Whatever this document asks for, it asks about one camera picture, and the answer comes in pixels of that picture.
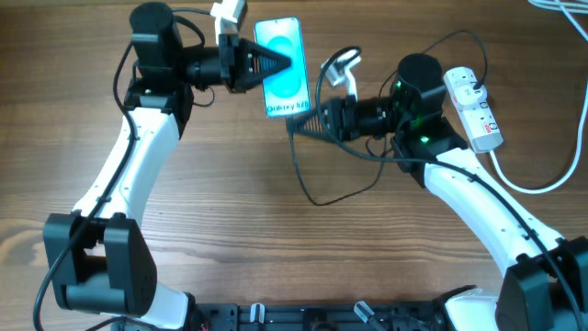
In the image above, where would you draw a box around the smartphone with teal screen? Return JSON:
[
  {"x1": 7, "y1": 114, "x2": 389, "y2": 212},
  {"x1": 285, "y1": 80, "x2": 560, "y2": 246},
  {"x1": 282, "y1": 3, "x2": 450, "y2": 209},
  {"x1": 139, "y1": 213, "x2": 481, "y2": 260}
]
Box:
[{"x1": 254, "y1": 17, "x2": 311, "y2": 118}]

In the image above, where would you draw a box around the white power strip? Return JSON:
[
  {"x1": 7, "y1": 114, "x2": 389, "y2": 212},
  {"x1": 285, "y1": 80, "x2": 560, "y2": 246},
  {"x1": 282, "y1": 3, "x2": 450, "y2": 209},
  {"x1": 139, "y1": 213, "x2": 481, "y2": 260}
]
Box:
[{"x1": 443, "y1": 66, "x2": 503, "y2": 154}]

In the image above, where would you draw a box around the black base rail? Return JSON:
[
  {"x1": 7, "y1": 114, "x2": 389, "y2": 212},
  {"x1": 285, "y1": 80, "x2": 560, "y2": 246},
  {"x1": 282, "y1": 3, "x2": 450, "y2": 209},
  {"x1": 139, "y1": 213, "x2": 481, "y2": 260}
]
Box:
[{"x1": 181, "y1": 301, "x2": 454, "y2": 331}]

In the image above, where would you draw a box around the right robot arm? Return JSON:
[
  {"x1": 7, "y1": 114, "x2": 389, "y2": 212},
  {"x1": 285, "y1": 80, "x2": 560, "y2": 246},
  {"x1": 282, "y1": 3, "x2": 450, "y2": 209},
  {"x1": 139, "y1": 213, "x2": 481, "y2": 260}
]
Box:
[{"x1": 286, "y1": 53, "x2": 587, "y2": 330}]

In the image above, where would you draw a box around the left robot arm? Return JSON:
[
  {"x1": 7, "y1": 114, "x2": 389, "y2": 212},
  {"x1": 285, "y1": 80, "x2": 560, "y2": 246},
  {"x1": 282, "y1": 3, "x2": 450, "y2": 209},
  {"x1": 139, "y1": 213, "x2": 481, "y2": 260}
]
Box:
[{"x1": 40, "y1": 1, "x2": 291, "y2": 330}]

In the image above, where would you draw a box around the white charger adapter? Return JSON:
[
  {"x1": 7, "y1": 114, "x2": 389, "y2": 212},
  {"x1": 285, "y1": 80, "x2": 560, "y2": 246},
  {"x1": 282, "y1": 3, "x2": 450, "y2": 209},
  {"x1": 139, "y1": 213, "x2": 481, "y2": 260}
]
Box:
[{"x1": 452, "y1": 85, "x2": 488, "y2": 111}]

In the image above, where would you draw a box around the white power strip cord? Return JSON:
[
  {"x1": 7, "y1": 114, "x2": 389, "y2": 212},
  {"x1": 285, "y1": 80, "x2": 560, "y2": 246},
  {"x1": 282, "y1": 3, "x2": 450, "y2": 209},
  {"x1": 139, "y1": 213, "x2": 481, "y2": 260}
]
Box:
[{"x1": 488, "y1": 0, "x2": 588, "y2": 195}]

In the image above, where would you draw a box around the black charging cable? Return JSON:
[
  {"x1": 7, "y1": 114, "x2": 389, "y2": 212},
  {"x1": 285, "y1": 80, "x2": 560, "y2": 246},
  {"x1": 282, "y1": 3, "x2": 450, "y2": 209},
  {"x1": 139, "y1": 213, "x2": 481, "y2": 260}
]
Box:
[{"x1": 285, "y1": 29, "x2": 489, "y2": 207}]

